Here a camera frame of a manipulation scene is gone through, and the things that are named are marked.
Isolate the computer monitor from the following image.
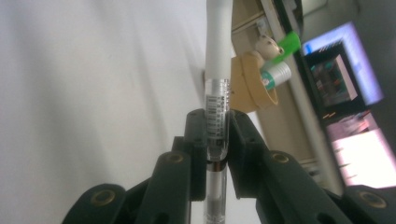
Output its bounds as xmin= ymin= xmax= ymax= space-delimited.
xmin=325 ymin=111 xmax=396 ymax=189
xmin=300 ymin=21 xmax=386 ymax=124

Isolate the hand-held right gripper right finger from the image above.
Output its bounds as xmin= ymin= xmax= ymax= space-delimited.
xmin=225 ymin=109 xmax=347 ymax=224

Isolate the tan pen holder cup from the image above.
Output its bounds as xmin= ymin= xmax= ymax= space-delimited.
xmin=230 ymin=34 xmax=285 ymax=114

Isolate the clear pen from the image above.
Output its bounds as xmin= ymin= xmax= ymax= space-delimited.
xmin=203 ymin=0 xmax=233 ymax=224

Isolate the white board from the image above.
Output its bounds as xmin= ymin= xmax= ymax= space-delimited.
xmin=0 ymin=0 xmax=265 ymax=224

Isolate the white green glue stick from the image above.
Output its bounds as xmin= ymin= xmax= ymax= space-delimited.
xmin=261 ymin=61 xmax=292 ymax=91

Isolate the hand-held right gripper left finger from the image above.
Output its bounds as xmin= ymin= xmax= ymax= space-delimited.
xmin=141 ymin=108 xmax=209 ymax=224

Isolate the green highlighter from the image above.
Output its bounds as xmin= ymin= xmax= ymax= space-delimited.
xmin=274 ymin=30 xmax=303 ymax=63

